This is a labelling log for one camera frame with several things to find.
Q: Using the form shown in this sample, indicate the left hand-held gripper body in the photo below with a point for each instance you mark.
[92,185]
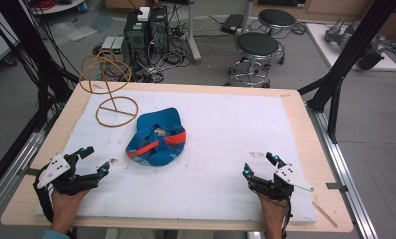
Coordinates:
[58,184]

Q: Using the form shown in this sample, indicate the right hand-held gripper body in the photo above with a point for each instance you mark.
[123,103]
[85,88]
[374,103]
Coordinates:
[279,189]

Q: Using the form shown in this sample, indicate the person's left hand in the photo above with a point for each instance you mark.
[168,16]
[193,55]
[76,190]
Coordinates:
[65,207]

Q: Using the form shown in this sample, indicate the person's right hand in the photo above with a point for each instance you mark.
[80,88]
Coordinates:
[271,212]

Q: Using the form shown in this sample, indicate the black table clip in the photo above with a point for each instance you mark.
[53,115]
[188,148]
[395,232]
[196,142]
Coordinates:
[29,172]
[337,187]

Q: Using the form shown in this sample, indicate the white foam mat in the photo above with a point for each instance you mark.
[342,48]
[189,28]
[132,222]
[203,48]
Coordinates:
[212,149]

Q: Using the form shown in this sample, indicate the thin wooden stick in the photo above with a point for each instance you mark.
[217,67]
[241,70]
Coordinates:
[325,215]

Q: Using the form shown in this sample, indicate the blue and orange cap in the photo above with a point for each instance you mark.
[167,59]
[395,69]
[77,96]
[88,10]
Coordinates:
[159,139]

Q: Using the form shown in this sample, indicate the small white power unit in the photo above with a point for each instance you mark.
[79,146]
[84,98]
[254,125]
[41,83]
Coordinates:
[113,45]

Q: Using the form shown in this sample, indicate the black round stool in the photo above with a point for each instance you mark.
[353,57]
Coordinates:
[256,45]
[276,17]

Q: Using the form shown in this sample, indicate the black computer tower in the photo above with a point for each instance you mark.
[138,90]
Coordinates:
[159,31]
[136,40]

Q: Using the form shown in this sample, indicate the white floor platform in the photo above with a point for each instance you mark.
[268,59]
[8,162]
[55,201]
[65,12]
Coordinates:
[325,43]

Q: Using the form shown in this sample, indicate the grey robot part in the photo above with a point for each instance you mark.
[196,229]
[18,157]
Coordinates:
[338,35]

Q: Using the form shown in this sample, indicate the flat black box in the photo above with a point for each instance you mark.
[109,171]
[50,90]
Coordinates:
[232,23]

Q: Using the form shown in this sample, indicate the grey metal table leg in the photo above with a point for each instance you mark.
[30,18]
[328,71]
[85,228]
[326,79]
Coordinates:
[193,36]

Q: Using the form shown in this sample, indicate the round white table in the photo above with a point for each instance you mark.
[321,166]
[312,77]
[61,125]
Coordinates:
[58,6]

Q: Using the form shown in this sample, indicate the white box device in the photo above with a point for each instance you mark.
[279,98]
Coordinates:
[144,14]

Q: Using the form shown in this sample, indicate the aluminium rail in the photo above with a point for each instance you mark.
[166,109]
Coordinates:
[13,172]
[345,172]

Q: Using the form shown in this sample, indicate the black frame post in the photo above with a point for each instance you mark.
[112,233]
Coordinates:
[348,59]
[30,49]

